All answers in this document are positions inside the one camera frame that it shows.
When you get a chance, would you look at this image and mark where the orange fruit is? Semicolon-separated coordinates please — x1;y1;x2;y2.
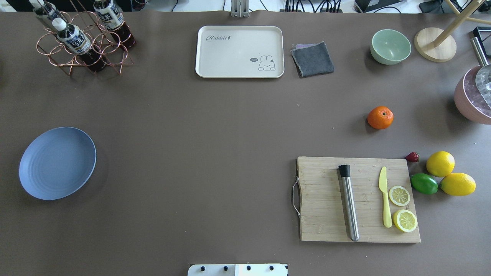
367;105;394;130

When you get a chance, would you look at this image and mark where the blue round plate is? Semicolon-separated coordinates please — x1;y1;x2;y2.
19;127;97;200

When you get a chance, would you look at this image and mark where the cream rabbit tray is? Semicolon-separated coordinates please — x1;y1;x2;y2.
195;26;285;78

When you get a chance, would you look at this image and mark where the grey folded cloth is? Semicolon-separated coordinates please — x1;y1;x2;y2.
290;41;334;77

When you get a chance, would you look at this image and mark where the steel muddler black tip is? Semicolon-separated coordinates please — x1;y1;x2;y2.
338;164;360;242

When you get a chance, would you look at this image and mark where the bamboo cutting board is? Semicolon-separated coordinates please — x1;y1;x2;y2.
297;156;421;243

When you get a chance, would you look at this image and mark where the upper lemon slice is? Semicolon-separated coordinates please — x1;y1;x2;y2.
388;186;411;207

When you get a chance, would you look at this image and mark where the lemon slice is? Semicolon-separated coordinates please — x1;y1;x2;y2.
392;210;418;233
388;186;411;207

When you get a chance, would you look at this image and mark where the yellow plastic knife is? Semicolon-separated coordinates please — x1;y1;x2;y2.
379;166;392;228

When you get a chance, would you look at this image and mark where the red strawberry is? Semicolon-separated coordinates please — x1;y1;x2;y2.
405;152;420;163

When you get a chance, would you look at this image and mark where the green bowl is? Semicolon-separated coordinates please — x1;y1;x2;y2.
370;29;412;65

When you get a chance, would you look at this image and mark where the lower lemon slice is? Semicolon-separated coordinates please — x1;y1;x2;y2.
392;210;418;233

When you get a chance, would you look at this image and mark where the right rear drink bottle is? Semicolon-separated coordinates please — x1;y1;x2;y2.
93;0;137;49

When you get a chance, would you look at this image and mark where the drink bottle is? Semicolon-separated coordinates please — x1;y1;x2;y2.
52;18;106;72
29;0;67;30
93;0;137;49

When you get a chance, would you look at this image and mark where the green lime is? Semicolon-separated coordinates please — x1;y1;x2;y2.
410;173;438;195

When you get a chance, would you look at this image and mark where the upper whole lemon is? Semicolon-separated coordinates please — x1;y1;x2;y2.
426;151;455;177

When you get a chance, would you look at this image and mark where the whole lemon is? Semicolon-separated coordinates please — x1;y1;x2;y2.
440;173;476;196
426;151;455;177

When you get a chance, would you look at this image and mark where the front drink bottle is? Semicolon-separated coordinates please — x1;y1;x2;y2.
52;18;106;72

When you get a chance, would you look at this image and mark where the wooden stand with base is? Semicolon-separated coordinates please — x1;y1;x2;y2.
414;0;491;62

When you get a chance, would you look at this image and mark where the lower whole lemon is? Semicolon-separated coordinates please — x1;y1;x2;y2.
440;173;476;196

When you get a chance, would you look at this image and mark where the left rear drink bottle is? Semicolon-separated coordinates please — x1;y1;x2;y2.
29;0;67;30

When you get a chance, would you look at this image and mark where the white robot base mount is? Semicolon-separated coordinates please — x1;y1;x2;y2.
187;263;289;276

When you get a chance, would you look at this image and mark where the copper wire bottle rack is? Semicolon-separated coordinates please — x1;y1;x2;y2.
36;0;134;76

